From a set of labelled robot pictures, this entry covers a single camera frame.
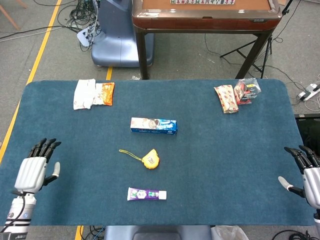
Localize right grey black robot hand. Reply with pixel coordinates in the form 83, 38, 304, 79
277, 145, 320, 210

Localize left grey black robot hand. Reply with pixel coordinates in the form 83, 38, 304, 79
14, 138, 62, 194

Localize yellow tape measure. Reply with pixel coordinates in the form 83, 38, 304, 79
118, 148, 160, 171

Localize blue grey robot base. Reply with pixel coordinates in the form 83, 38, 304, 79
91, 0, 155, 68

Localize black box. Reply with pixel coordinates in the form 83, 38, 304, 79
294, 113, 320, 151

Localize white power strip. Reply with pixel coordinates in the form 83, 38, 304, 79
76, 24, 97, 48
298, 83, 320, 102

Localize white orange snack bag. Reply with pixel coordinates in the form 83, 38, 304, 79
73, 78, 116, 111

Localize clear plastic bag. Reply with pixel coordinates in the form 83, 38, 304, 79
211, 225, 250, 240

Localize clear plastic coffee box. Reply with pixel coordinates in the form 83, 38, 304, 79
233, 77, 262, 106

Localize purple white toothpaste tube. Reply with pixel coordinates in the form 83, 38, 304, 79
126, 187, 168, 202

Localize beige red patterned snack pack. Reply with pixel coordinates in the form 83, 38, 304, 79
213, 84, 240, 115

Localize blue cookie box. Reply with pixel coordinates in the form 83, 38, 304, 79
130, 117, 179, 136

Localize black tripod stand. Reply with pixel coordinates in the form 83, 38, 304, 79
219, 0, 295, 80

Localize grey robot torso base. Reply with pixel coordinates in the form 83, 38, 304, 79
103, 225, 212, 240

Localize white chair wooden legs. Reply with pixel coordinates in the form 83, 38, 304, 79
0, 0, 28, 31

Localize brown mahjong table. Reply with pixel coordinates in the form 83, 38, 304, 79
131, 0, 283, 80

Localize mahjong tile row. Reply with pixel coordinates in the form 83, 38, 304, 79
170, 0, 236, 5

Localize black cable bundle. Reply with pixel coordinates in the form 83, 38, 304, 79
57, 0, 101, 52

